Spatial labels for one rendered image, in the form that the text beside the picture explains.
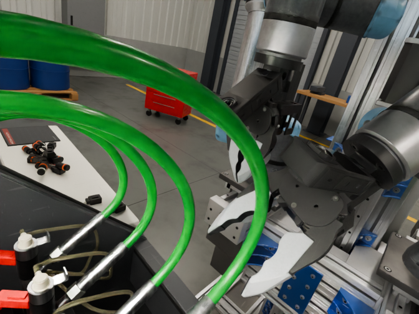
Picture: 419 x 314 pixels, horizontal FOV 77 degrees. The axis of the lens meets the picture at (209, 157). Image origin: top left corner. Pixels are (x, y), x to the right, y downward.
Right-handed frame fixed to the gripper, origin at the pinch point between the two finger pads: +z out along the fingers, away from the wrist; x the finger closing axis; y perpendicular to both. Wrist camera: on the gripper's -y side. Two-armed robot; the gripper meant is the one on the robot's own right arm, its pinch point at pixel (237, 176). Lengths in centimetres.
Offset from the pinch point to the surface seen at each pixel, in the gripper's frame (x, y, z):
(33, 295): 2.9, -30.1, 11.2
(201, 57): 617, 538, 38
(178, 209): 120, 99, 123
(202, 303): -12.1, -17.5, 5.2
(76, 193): 41.0, -12.8, 25.0
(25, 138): 80, -17, 25
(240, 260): -12.5, -13.1, 1.1
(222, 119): -12.8, -21.9, -16.1
